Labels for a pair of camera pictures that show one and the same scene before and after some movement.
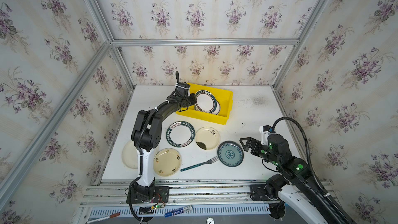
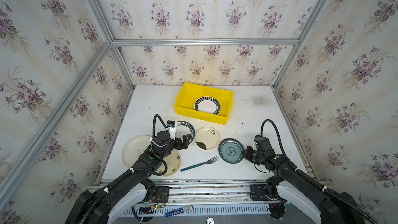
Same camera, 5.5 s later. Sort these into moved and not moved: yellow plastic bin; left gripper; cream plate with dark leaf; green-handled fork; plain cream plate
Moved: left gripper
Not moved: yellow plastic bin; plain cream plate; cream plate with dark leaf; green-handled fork
